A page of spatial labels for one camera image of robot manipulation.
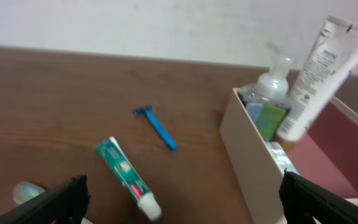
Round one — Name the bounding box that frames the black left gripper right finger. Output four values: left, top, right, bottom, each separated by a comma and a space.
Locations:
279, 170, 358, 224

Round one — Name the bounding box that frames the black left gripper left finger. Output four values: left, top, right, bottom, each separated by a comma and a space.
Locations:
0, 175, 90, 224

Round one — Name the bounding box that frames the green toothbrush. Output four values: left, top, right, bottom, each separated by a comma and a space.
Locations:
12, 181, 94, 224

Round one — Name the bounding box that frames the small white green packet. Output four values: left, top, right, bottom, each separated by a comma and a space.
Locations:
266, 142, 298, 174

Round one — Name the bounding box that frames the clear foam soap pump bottle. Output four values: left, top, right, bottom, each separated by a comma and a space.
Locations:
238, 42, 296, 141

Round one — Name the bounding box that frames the white lotion tube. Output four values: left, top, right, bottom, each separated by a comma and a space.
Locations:
276, 16, 358, 142

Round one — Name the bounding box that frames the white box with pink interior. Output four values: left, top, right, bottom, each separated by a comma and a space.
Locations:
220, 89, 358, 223

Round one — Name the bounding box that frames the green toothpaste tube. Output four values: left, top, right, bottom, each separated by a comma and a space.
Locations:
95, 136, 162, 222

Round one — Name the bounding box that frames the blue disposable razor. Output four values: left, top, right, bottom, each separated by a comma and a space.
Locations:
132, 105, 177, 151

